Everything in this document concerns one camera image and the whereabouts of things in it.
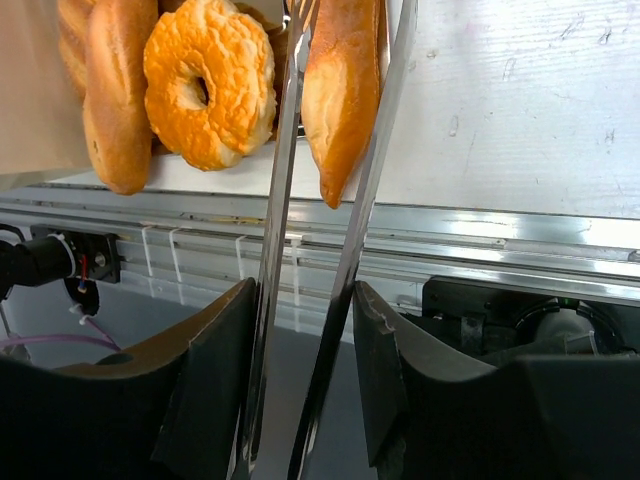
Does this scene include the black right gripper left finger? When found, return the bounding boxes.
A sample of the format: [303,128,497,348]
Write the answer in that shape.
[1,279,256,479]

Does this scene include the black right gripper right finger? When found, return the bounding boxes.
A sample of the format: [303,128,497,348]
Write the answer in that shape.
[353,282,639,479]

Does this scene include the metal tongs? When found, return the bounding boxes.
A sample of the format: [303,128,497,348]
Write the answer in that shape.
[232,1,418,479]

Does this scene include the beige paper bag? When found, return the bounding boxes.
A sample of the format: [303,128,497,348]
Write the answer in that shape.
[1,1,91,175]

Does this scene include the short loaf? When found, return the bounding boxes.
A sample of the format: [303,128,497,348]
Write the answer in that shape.
[83,1,158,195]

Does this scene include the long baguette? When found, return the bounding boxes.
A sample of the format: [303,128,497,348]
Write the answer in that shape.
[301,0,381,209]

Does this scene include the metal tray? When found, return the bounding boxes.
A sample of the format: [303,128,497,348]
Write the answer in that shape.
[235,2,288,140]

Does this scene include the twisted loaf back left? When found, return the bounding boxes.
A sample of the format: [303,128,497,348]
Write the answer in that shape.
[57,0,96,102]

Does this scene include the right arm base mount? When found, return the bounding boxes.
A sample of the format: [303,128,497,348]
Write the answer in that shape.
[416,277,639,365]

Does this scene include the aluminium frame rail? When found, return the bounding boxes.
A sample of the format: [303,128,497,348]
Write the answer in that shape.
[1,185,639,329]

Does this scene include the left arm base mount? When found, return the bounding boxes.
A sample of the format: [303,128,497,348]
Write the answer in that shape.
[1,224,121,316]

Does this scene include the ring shaped bread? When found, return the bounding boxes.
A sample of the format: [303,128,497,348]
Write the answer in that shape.
[144,1,276,171]

